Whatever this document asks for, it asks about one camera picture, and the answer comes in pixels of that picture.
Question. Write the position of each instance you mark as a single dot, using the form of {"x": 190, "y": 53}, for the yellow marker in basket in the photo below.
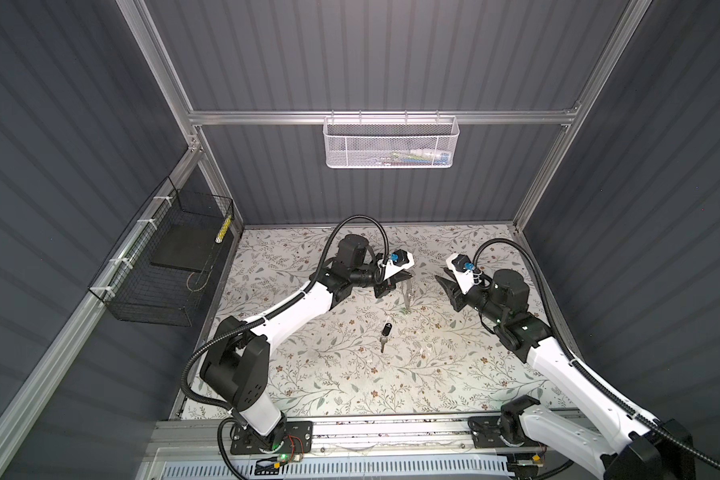
{"x": 219, "y": 238}

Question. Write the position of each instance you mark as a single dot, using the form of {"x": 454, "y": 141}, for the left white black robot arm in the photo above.
{"x": 236, "y": 364}

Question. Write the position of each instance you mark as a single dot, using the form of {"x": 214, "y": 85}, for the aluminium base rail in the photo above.
{"x": 405, "y": 434}

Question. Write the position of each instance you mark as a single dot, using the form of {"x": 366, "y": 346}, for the black pad in basket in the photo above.
{"x": 186, "y": 248}

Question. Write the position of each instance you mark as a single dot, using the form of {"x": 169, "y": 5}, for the pens in white basket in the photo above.
{"x": 425, "y": 158}

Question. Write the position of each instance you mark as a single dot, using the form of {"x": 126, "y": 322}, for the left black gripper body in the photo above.
{"x": 380, "y": 288}

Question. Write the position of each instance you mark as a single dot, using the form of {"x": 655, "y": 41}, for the floral table mat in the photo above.
{"x": 435, "y": 360}

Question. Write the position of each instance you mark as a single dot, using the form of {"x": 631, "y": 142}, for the black wire basket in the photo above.
{"x": 133, "y": 290}

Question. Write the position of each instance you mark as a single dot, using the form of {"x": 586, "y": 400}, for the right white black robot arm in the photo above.
{"x": 625, "y": 442}

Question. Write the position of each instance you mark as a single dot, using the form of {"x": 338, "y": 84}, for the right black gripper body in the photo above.
{"x": 473, "y": 299}

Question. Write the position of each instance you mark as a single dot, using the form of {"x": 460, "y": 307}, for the white ventilated cable duct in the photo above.
{"x": 436, "y": 466}

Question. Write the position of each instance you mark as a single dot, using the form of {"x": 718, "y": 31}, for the white wire mesh basket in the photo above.
{"x": 350, "y": 140}

